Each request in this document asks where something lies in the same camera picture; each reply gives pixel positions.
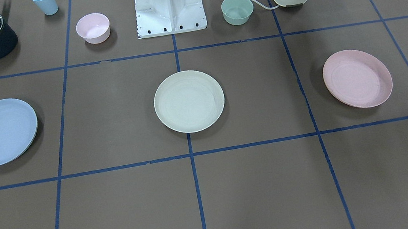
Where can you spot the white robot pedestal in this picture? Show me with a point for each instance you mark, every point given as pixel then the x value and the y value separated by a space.
pixel 167 17

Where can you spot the light blue cup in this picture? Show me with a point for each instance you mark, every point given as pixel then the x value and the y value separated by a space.
pixel 48 7

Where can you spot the blue plate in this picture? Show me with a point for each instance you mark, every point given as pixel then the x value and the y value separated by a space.
pixel 18 128

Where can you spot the cream plate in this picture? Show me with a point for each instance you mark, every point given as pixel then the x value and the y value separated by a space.
pixel 189 101

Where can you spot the pink bowl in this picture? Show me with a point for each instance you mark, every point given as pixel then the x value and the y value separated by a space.
pixel 94 28

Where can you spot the pink plate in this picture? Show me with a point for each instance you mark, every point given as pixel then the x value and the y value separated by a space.
pixel 357 79

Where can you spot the green bowl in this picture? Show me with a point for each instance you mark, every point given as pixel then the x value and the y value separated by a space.
pixel 236 12

